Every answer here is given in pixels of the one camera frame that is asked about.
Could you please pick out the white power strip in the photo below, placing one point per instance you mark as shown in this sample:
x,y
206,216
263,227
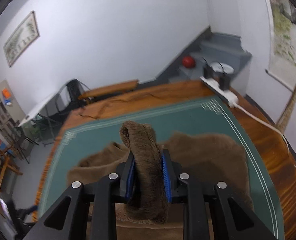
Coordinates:
x,y
229,97

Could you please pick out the brown fleece sweater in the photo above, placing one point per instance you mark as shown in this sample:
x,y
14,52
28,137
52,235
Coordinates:
x,y
150,212

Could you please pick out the red ball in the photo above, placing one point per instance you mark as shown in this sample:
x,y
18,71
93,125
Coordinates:
x,y
188,62

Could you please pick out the white folding table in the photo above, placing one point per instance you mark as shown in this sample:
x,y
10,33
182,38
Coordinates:
x,y
40,109

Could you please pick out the black power adapter near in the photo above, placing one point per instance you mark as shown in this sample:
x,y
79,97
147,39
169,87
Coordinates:
x,y
224,82

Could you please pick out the black metal chair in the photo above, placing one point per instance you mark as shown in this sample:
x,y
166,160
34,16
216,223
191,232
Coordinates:
x,y
75,89

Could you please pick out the framed landscape painting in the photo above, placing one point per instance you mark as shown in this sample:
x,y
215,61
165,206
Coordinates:
x,y
25,34

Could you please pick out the wooden bench far side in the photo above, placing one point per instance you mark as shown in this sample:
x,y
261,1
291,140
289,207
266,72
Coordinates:
x,y
106,90

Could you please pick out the black power adapter far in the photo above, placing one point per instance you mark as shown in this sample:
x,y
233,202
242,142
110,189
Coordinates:
x,y
208,72

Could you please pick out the beige glass door cabinet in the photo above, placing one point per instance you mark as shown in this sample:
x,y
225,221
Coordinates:
x,y
10,112

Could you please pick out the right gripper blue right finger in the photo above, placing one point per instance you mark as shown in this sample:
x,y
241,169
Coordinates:
x,y
171,172

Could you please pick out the black chair near cabinet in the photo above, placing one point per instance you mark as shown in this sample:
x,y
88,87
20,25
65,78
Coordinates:
x,y
18,137

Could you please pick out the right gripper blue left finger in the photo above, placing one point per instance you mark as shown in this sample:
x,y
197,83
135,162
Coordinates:
x,y
126,171

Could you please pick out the black power adapter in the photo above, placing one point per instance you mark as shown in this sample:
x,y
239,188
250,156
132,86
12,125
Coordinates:
x,y
224,82
208,72

